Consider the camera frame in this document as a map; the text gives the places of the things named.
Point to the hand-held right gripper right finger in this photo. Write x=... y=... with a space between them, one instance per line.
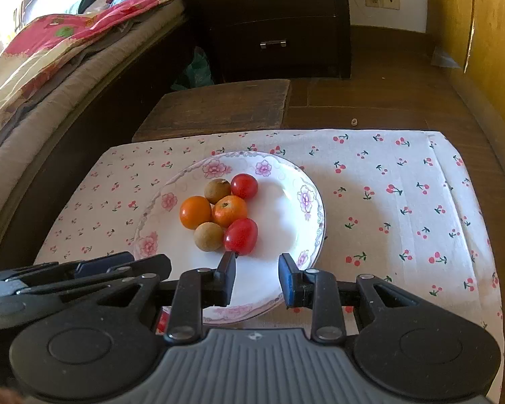
x=288 y=282

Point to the brown kiwi fruit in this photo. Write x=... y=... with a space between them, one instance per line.
x=218 y=190
x=208 y=237

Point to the small orange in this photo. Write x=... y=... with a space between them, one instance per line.
x=230 y=211
x=195 y=212

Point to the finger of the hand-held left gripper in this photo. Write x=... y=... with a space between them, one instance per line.
x=105 y=263
x=151 y=266

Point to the dark wooden nightstand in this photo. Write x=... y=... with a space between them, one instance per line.
x=311 y=42

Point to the beige mattress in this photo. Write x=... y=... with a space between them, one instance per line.
x=46 y=126

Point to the floral red and cream quilt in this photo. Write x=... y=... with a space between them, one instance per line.
x=46 y=50

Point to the light wooden wardrobe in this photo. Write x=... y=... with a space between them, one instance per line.
x=496 y=29

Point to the bed with floral quilt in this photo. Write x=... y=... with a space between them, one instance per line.
x=88 y=143

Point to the green plastic bag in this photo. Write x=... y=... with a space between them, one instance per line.
x=195 y=71

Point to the cherry print tablecloth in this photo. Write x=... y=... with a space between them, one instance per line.
x=383 y=219

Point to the low brown wooden stool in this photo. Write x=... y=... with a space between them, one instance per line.
x=214 y=105

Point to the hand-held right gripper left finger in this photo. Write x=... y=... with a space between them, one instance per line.
x=225 y=280

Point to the white floral-rim plate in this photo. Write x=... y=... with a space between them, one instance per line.
x=277 y=219

